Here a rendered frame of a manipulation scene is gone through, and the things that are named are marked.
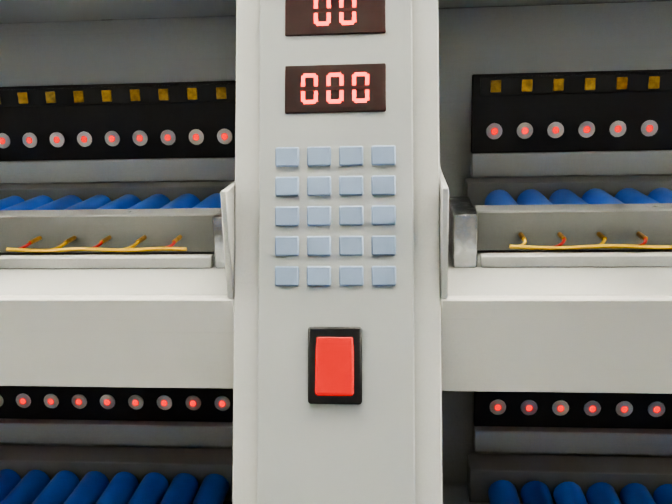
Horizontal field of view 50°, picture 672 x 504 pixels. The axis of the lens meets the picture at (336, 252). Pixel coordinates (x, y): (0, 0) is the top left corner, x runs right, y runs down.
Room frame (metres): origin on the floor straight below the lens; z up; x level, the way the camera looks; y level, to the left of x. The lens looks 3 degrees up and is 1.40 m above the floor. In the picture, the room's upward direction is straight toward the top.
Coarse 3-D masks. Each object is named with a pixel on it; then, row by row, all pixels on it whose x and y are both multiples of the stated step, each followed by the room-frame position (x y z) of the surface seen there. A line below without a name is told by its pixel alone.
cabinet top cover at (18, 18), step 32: (0, 0) 0.50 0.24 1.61; (32, 0) 0.50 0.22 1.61; (64, 0) 0.50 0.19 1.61; (96, 0) 0.50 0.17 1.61; (128, 0) 0.50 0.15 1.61; (160, 0) 0.50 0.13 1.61; (192, 0) 0.50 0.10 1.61; (224, 0) 0.50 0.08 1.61; (448, 0) 0.50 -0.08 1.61; (480, 0) 0.50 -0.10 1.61; (512, 0) 0.50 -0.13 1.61; (544, 0) 0.50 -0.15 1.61; (576, 0) 0.50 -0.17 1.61; (608, 0) 0.50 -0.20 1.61; (640, 0) 0.50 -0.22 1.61
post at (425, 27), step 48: (240, 0) 0.33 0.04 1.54; (432, 0) 0.32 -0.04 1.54; (240, 48) 0.33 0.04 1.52; (432, 48) 0.32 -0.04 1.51; (240, 96) 0.33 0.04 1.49; (432, 96) 0.32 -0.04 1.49; (240, 144) 0.33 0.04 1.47; (432, 144) 0.32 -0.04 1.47; (240, 192) 0.33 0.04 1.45; (432, 192) 0.32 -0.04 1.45; (240, 240) 0.33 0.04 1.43; (432, 240) 0.32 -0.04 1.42; (240, 288) 0.33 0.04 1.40; (432, 288) 0.32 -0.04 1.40; (240, 336) 0.33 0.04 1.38; (432, 336) 0.32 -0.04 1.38; (240, 384) 0.33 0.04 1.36; (432, 384) 0.32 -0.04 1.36; (240, 432) 0.33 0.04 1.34; (432, 432) 0.32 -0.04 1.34; (240, 480) 0.33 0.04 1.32; (432, 480) 0.32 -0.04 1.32
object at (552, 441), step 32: (480, 416) 0.49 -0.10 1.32; (512, 416) 0.49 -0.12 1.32; (544, 416) 0.49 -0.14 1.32; (576, 416) 0.49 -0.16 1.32; (608, 416) 0.48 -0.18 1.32; (640, 416) 0.48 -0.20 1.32; (480, 448) 0.49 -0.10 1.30; (512, 448) 0.49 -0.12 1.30; (544, 448) 0.49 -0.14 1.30; (576, 448) 0.49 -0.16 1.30; (608, 448) 0.48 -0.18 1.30; (640, 448) 0.48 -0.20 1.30; (480, 480) 0.47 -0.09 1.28; (512, 480) 0.47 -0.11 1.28; (544, 480) 0.47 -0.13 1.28; (576, 480) 0.47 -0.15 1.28; (608, 480) 0.47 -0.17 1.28; (640, 480) 0.46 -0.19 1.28
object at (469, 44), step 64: (0, 64) 0.55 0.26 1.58; (64, 64) 0.55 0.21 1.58; (128, 64) 0.54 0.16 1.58; (192, 64) 0.54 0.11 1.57; (448, 64) 0.52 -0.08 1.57; (512, 64) 0.52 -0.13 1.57; (576, 64) 0.51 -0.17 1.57; (640, 64) 0.51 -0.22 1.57; (448, 128) 0.52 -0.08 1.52; (448, 448) 0.52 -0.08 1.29
